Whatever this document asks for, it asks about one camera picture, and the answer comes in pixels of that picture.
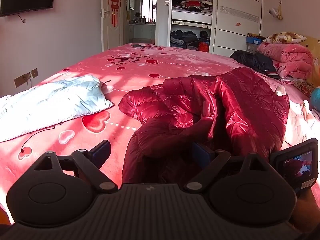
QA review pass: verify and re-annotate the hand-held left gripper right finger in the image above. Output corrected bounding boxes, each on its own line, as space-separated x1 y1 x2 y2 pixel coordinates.
184 142 273 193

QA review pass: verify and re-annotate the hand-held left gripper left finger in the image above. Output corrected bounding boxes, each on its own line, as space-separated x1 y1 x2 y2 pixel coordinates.
32 140 118 193

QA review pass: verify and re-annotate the red down jacket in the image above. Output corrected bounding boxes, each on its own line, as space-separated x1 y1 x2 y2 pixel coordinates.
118 67 290 184

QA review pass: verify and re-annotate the person's right forearm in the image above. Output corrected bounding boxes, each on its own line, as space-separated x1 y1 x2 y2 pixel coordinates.
292 189 320 233

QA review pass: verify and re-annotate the pile of dark folded clothes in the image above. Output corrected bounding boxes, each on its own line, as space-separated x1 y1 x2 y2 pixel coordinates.
170 29 210 53

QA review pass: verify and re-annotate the pile of mixed folded clothes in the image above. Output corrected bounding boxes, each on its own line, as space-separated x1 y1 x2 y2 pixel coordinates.
172 0 213 14

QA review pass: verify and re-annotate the pale quilted bed sheet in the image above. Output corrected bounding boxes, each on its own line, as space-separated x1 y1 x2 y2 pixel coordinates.
284 99 320 148

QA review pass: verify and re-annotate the teal round object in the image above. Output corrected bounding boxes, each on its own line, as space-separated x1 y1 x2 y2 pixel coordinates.
310 86 320 110

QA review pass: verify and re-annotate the light blue down jacket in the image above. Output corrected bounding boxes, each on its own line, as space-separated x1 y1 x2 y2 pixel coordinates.
0 75 114 142

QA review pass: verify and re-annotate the pink heart print bed blanket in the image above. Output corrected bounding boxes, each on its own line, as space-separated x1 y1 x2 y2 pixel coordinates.
0 42 320 225

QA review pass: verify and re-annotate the black jacket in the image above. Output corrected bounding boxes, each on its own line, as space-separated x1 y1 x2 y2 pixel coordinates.
229 50 278 77

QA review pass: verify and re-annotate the folded pink quilt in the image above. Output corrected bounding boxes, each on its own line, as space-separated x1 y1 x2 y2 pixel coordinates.
257 42 314 80

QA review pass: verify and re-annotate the yellow printed headboard cover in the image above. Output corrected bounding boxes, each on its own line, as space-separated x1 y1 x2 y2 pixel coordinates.
292 34 320 88

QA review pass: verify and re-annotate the white room door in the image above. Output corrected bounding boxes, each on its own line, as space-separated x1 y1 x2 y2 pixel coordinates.
101 0 125 52

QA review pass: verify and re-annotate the floral pillow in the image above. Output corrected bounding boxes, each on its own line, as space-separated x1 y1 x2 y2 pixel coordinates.
262 32 307 44

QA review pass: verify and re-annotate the white wardrobe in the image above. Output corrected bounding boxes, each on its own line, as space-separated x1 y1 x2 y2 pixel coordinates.
155 0 264 58

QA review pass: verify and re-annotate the barred window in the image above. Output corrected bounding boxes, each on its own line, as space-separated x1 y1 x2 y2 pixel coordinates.
142 0 157 25

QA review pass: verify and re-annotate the red knot door ornament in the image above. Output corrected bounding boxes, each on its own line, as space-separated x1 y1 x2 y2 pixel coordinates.
107 0 122 27

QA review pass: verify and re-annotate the wide brass wall socket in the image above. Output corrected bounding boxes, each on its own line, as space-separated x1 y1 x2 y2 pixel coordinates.
14 72 31 88

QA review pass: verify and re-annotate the wall ornament with tassel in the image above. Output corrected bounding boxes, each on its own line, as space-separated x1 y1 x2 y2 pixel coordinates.
269 0 283 20

